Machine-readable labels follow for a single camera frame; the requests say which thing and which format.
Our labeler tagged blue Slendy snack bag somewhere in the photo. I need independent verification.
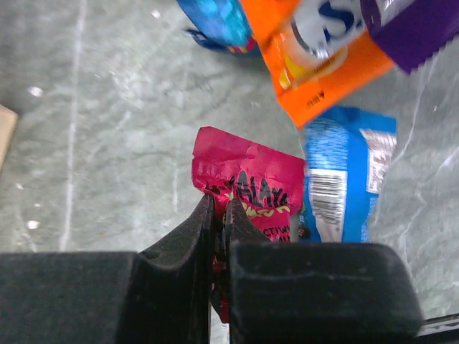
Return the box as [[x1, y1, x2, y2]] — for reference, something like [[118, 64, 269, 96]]
[[177, 0, 261, 57]]

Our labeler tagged orange snack packet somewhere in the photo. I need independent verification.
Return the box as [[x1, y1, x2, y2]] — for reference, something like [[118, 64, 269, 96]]
[[241, 0, 394, 128]]

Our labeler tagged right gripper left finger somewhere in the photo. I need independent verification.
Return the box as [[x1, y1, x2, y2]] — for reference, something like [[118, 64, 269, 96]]
[[1, 196, 215, 343]]

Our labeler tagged purple snack packet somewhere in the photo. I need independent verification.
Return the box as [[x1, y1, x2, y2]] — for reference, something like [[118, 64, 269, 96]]
[[360, 0, 458, 74]]

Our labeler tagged blue M&M's packet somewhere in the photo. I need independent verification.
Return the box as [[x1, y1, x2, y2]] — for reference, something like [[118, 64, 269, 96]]
[[298, 107, 397, 243]]

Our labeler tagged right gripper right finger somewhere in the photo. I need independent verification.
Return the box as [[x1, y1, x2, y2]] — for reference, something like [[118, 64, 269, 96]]
[[223, 199, 423, 343]]

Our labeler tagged checkered paper bag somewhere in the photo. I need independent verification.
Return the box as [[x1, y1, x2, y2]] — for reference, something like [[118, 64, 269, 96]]
[[0, 105, 18, 168]]

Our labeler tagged red candy packet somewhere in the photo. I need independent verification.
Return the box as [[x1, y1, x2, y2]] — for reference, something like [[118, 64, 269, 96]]
[[191, 127, 305, 323]]

